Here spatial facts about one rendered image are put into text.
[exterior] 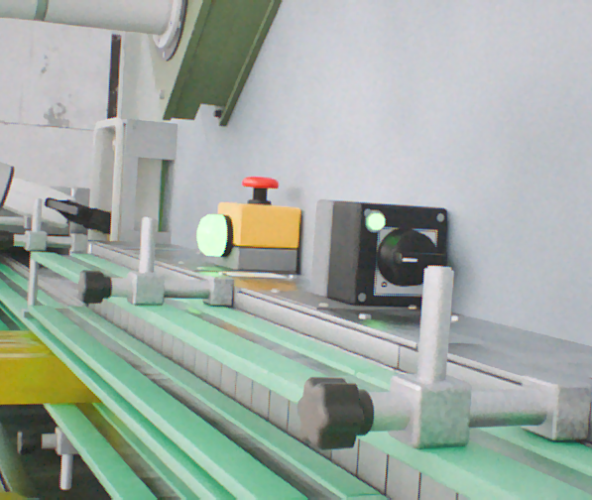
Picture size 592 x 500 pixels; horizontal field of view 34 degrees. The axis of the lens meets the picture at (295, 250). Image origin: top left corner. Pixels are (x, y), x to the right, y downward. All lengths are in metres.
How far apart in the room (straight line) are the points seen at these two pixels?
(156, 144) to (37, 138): 3.58
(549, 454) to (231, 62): 0.86
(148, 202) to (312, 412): 1.12
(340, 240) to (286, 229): 0.27
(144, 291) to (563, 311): 0.35
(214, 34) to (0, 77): 3.91
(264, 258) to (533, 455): 0.63
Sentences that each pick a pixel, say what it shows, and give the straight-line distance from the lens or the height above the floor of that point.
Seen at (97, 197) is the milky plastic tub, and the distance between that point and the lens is 1.63.
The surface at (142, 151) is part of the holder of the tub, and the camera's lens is 1.48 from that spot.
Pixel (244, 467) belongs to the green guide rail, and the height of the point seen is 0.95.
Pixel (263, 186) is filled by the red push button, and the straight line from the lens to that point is 1.03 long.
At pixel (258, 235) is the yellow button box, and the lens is 1.01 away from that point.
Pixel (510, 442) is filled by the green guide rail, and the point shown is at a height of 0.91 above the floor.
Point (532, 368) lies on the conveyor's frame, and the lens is 0.52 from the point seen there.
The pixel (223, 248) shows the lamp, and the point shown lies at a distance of 1.02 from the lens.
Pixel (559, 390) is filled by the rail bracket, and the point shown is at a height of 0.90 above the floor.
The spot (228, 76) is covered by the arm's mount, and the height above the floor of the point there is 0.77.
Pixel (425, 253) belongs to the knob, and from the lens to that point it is 0.74.
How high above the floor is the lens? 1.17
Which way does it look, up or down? 24 degrees down
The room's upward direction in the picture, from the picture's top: 87 degrees counter-clockwise
